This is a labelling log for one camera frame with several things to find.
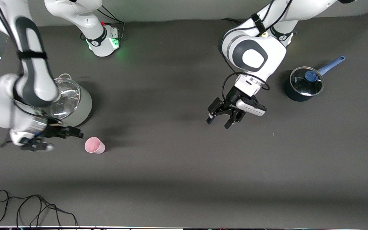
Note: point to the dark blue saucepan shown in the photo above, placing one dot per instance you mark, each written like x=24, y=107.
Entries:
x=294, y=95

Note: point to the pale green cooking pot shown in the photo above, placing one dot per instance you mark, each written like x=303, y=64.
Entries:
x=83, y=108

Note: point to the glass lid with beige knob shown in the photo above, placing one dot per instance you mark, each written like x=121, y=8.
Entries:
x=67, y=99

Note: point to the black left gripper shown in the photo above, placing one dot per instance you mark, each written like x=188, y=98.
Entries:
x=231, y=99

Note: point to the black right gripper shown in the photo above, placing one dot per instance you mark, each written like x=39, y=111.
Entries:
x=55, y=131

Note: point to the dark grey table mat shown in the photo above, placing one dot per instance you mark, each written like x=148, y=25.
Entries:
x=184, y=159

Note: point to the pink plastic cup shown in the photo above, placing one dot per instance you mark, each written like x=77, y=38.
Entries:
x=93, y=145

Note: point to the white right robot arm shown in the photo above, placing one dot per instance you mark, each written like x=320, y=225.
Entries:
x=40, y=76

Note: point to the glass lid with blue knob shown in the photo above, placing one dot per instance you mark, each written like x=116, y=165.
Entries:
x=302, y=86

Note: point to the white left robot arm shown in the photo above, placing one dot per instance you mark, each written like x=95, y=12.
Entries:
x=254, y=57

